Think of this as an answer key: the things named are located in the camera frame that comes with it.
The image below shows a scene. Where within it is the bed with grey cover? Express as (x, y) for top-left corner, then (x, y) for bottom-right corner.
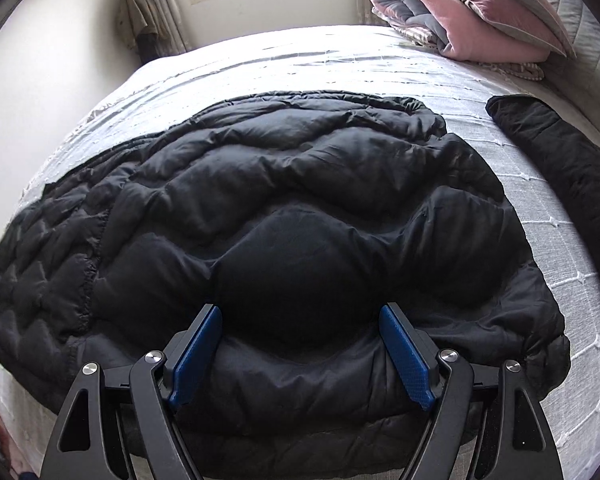
(0, 25), (600, 480)

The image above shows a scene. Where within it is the folded pink grey quilt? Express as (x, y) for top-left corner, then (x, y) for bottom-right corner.
(367, 0), (461, 53)

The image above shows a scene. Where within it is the grey padded headboard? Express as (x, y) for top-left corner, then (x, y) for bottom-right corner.
(520, 0), (600, 126)

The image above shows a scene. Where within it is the pink velvet pillow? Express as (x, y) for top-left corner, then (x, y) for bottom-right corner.
(397, 0), (568, 62)

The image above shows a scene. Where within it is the hanging beige garment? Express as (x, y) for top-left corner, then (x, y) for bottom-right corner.
(116, 0), (159, 48)

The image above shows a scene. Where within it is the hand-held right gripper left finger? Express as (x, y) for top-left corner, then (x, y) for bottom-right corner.
(39, 303), (224, 480)

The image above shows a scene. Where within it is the patterned cloth under pillows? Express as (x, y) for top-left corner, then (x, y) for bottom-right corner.
(500, 60), (547, 82)

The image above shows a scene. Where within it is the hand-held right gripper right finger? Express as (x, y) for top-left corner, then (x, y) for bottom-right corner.
(379, 302), (565, 480)

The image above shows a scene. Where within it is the black fleece garment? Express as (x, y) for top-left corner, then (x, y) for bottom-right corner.
(485, 94), (600, 266)

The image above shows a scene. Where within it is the black quilted puffer jacket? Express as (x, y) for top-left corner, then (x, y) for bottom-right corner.
(0, 89), (571, 471)

